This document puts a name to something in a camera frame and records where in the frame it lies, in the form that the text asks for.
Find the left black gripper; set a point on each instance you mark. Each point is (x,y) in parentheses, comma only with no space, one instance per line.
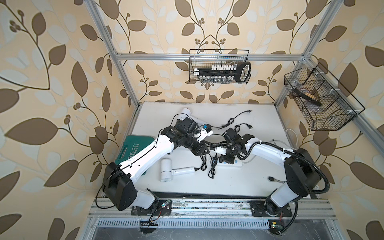
(198,151)

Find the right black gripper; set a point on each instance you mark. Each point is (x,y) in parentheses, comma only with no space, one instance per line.
(224,158)

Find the white blue power strip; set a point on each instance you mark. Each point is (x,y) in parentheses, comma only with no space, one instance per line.
(236,164)

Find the dark green hair dryer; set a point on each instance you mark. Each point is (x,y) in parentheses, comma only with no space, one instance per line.
(240,125)

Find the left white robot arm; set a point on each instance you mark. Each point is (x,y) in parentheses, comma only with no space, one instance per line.
(119,179)

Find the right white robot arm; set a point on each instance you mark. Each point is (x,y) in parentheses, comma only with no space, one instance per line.
(303,176)

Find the green tool case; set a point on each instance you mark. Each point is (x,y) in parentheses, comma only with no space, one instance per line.
(132,145)

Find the small green led board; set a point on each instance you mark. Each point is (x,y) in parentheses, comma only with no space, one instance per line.
(165,204)

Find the brush in right basket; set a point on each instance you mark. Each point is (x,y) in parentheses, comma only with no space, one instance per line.
(307,97)

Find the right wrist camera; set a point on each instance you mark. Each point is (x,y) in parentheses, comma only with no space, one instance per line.
(220,150)

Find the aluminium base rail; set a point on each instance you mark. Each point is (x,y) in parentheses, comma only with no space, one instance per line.
(209,214)

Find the socket set rail black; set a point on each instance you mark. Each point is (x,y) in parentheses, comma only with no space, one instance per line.
(238,73)

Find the back wire basket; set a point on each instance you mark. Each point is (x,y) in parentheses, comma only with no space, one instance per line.
(207,57)

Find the wire basket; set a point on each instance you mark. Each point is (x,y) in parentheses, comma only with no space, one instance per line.
(207,57)
(339,107)

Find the right wire basket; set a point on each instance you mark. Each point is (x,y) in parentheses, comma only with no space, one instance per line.
(339,107)

